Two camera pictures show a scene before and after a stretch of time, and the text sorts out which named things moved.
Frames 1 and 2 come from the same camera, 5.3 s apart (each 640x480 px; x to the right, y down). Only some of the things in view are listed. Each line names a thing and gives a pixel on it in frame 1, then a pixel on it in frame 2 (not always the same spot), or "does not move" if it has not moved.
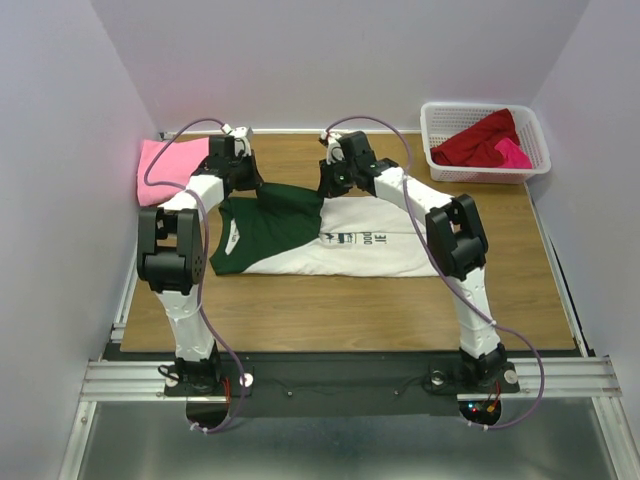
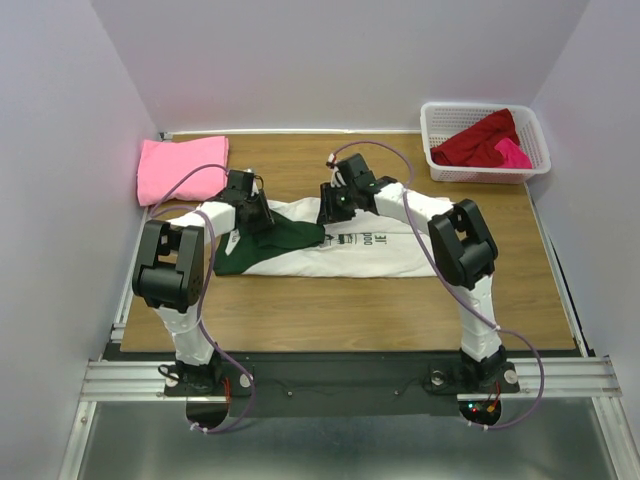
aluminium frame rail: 555,377 does not move
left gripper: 254,180 to 266,219
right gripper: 328,187 to 328,212
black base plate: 355,383 does not move
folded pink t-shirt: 175,164 does not move
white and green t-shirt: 292,229 does not move
